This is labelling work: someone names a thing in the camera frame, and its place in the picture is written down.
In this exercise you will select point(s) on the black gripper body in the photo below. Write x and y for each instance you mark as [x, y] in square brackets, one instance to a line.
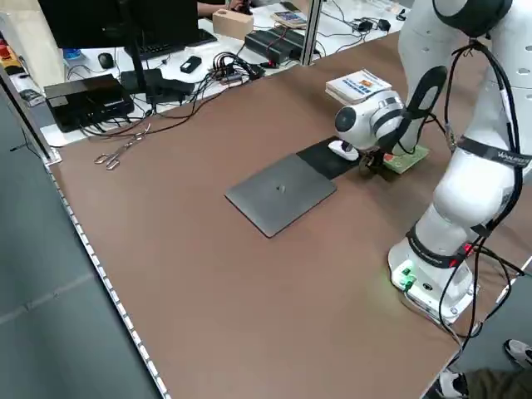
[374, 162]

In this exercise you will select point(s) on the green fruit cover book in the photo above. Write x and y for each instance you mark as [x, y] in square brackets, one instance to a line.
[409, 160]

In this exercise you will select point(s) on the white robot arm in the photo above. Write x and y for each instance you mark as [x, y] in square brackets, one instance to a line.
[469, 191]

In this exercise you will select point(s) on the person's forearm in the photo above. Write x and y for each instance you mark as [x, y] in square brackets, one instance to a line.
[210, 9]

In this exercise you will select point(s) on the white blue cover book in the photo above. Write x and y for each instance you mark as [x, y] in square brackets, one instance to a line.
[353, 85]

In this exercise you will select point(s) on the grey closed laptop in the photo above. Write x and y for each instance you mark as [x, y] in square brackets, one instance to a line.
[282, 195]

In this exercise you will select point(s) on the stack of small books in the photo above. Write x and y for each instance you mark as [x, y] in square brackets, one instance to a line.
[289, 17]

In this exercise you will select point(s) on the white computer mouse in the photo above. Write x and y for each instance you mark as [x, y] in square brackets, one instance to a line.
[336, 148]

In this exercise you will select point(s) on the black mouse mat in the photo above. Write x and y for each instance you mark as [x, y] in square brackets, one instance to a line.
[320, 160]

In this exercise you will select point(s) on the black power adapter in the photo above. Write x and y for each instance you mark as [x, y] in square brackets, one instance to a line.
[365, 25]
[383, 24]

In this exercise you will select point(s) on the black ribbed power supply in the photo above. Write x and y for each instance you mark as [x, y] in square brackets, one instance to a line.
[293, 35]
[270, 50]

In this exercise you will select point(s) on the wooden box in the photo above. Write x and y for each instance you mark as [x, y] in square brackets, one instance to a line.
[232, 25]

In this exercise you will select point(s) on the small black device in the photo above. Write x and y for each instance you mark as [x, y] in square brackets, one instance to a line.
[191, 64]

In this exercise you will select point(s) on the black keyboard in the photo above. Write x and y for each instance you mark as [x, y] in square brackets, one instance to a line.
[174, 43]

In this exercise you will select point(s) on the black monitor stand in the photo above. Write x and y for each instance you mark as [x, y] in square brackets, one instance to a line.
[141, 79]

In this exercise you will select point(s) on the silver metal scissors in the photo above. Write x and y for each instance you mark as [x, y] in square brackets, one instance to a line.
[120, 151]

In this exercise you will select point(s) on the black computer mouse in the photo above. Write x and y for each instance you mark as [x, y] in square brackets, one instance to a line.
[106, 60]

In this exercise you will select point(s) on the black computer monitor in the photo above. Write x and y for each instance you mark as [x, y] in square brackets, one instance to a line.
[124, 18]

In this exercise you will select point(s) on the black equipment box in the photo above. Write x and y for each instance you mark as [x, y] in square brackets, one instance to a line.
[89, 99]

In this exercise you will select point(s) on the blue tape roll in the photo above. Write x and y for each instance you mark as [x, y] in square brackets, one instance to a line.
[71, 54]

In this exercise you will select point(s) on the red emergency stop button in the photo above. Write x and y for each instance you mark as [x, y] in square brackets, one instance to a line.
[3, 52]

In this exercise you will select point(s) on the aluminium frame post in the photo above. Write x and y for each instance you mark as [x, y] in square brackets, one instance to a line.
[311, 29]

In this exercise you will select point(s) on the aluminium frame rail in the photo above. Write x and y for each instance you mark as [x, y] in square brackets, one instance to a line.
[33, 124]

